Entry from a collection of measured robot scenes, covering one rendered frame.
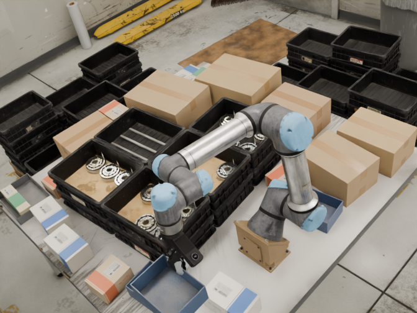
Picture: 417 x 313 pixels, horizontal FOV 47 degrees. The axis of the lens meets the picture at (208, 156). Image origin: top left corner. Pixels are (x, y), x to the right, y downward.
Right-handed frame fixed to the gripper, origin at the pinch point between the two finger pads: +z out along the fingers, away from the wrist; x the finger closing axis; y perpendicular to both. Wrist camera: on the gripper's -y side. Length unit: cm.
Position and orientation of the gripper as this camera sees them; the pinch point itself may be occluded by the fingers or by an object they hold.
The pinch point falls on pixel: (183, 272)
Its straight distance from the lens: 160.6
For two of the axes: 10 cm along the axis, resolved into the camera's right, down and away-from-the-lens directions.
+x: -7.2, 5.0, -4.8
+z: 1.0, 7.7, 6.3
